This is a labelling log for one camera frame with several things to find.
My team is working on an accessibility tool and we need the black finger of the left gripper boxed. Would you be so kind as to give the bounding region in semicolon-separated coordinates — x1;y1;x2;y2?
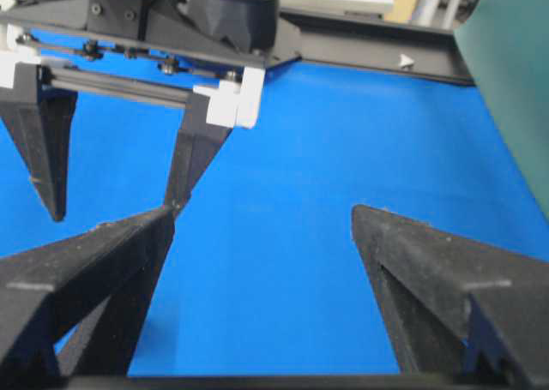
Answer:
1;63;78;222

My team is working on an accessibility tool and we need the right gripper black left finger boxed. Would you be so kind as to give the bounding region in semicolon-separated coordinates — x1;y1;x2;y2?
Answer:
1;207;175;381

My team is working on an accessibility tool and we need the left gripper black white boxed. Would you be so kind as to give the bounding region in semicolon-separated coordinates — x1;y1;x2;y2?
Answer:
1;0;300;213

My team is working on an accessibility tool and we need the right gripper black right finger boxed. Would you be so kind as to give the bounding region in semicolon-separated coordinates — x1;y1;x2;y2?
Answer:
351;205;548;386

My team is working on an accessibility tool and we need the blue table mat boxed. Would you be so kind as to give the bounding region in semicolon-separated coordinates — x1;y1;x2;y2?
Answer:
1;54;548;389

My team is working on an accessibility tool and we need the green backdrop sheet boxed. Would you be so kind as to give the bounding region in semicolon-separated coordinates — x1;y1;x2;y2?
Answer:
455;0;548;213

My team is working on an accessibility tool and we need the black table edge frame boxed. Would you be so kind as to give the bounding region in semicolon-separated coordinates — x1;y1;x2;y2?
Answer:
281;9;474;87

